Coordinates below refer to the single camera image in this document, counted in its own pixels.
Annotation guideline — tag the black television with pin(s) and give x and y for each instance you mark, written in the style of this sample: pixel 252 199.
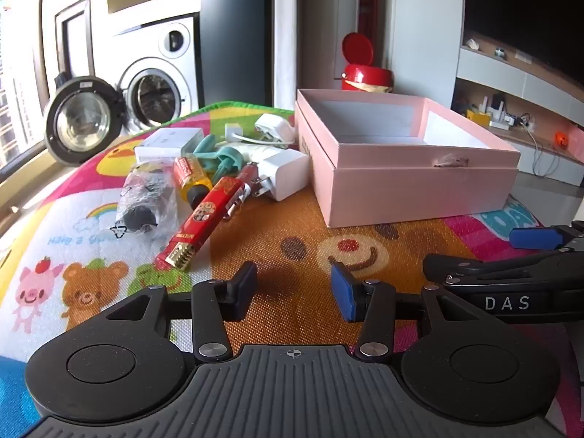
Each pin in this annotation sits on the black television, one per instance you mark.
pixel 524 4

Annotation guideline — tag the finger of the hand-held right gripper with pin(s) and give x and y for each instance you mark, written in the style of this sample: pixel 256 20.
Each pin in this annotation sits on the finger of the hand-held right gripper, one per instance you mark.
pixel 534 238
pixel 483 271

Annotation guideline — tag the red lidded bin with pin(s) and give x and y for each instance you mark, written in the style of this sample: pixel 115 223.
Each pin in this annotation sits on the red lidded bin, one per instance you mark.
pixel 367 75

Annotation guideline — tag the window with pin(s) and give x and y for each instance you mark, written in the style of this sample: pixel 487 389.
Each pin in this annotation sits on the window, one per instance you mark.
pixel 18 68

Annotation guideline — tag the small white carton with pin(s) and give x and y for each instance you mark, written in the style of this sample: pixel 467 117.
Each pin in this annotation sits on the small white carton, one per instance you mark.
pixel 166 141

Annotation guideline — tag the clear bag of black parts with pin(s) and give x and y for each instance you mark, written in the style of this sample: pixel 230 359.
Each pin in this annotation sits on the clear bag of black parts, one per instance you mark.
pixel 143 200

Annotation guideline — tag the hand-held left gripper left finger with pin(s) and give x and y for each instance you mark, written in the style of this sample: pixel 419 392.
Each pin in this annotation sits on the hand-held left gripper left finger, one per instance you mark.
pixel 241 293

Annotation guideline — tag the orange pumpkin toy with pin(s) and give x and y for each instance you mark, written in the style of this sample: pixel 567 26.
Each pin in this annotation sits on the orange pumpkin toy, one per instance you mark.
pixel 561 138

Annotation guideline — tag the white power adapter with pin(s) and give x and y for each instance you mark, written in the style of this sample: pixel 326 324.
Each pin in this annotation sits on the white power adapter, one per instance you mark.
pixel 285 171

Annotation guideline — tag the yellow small box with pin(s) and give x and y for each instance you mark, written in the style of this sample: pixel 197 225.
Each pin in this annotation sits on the yellow small box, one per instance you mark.
pixel 477 116

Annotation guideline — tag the pink cardboard box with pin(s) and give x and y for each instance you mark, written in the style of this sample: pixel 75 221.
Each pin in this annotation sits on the pink cardboard box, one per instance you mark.
pixel 410 191

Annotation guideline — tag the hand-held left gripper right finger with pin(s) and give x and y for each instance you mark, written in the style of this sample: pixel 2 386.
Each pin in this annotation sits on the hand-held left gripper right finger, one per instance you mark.
pixel 344 293

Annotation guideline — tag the teal plastic tool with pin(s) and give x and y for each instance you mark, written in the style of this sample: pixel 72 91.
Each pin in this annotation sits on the teal plastic tool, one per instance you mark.
pixel 223 157

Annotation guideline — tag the white power strip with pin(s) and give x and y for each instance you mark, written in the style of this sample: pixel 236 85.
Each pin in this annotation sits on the white power strip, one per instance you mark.
pixel 502 124

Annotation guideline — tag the white three-pin plug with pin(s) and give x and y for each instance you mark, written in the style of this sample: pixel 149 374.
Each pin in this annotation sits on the white three-pin plug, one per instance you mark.
pixel 273 128

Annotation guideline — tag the slim red lighter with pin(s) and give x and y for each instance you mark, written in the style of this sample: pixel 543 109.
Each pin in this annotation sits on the slim red lighter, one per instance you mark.
pixel 244 187

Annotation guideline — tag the yellow red small bottle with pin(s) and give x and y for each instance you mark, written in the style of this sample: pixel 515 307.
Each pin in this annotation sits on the yellow red small bottle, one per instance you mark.
pixel 191 180

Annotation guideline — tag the colourful cartoon play mat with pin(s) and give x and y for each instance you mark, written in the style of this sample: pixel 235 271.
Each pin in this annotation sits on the colourful cartoon play mat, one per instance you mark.
pixel 283 223

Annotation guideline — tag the silver washing machine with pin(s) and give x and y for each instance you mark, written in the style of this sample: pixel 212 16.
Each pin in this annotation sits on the silver washing machine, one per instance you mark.
pixel 155 86

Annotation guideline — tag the white wooden tv cabinet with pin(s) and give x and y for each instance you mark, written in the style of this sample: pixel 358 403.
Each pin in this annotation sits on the white wooden tv cabinet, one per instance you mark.
pixel 483 70

